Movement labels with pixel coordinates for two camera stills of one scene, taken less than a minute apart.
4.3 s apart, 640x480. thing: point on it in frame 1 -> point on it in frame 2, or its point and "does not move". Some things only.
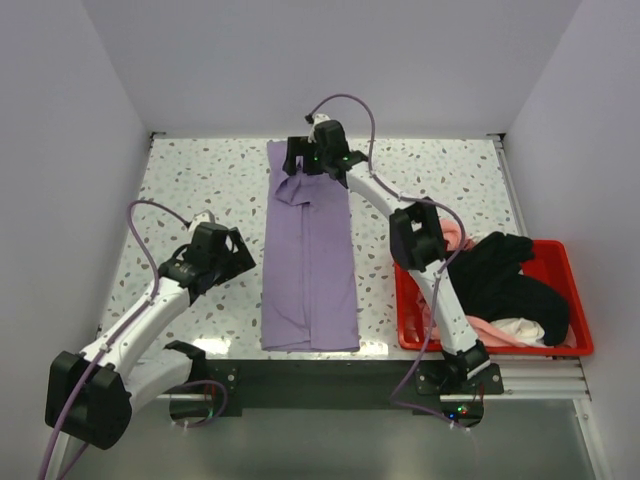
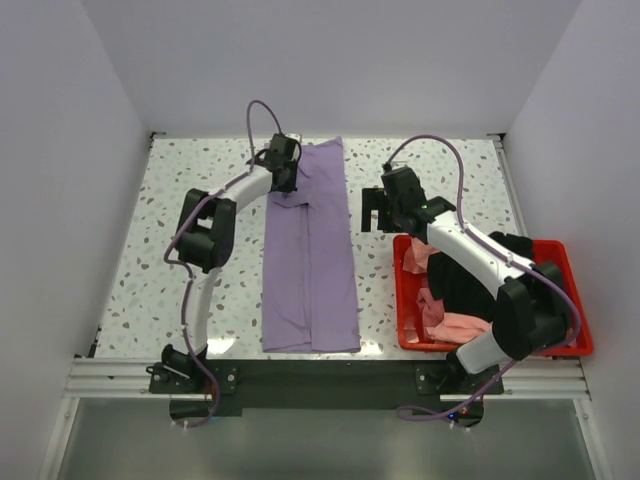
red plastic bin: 554,261 does not move
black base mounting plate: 419,385 does not move
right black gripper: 298,146 -> 376,199
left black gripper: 238,261 -> 291,186
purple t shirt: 309,280 does not move
